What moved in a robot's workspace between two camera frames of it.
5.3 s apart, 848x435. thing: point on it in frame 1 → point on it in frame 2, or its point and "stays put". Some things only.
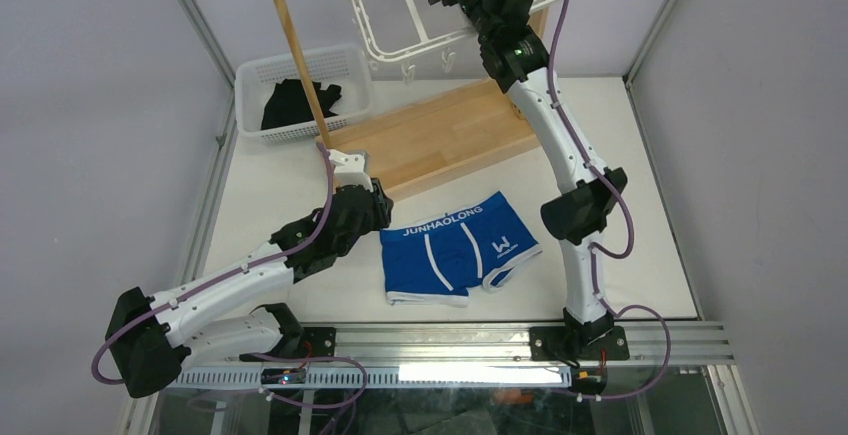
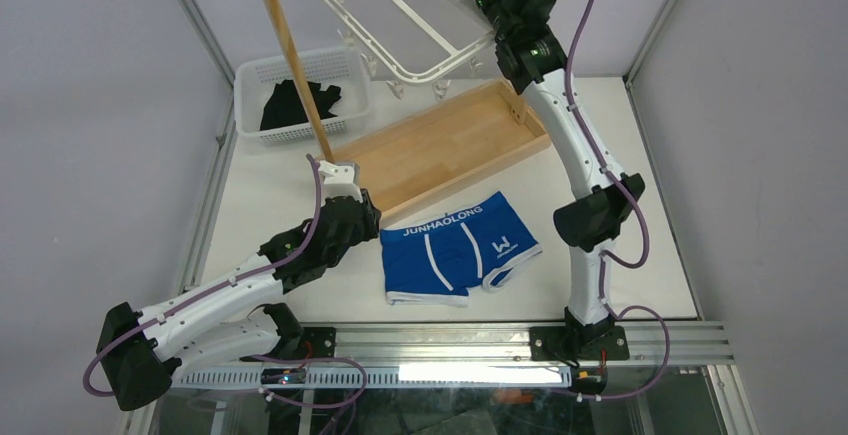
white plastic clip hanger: (443, 44) → (459, 62)
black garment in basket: (288, 104) stays put
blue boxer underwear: (438, 259) stays put
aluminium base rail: (487, 355) stays put
